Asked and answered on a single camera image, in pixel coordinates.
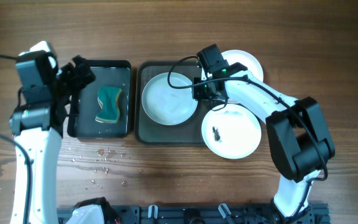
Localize white plate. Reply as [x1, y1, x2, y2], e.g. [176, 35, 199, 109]
[201, 104, 262, 159]
[201, 49, 264, 104]

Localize green yellow sponge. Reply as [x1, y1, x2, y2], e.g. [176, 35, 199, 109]
[95, 86, 122, 123]

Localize pale green plate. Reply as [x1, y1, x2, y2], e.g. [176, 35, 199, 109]
[141, 72, 198, 126]

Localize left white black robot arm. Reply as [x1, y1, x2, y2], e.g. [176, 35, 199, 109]
[9, 50, 96, 223]

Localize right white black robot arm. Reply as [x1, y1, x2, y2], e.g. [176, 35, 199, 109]
[191, 59, 335, 222]

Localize small black water tray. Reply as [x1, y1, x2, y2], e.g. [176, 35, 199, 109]
[67, 60, 132, 138]

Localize black mounting rail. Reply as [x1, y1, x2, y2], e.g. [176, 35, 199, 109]
[57, 203, 331, 224]

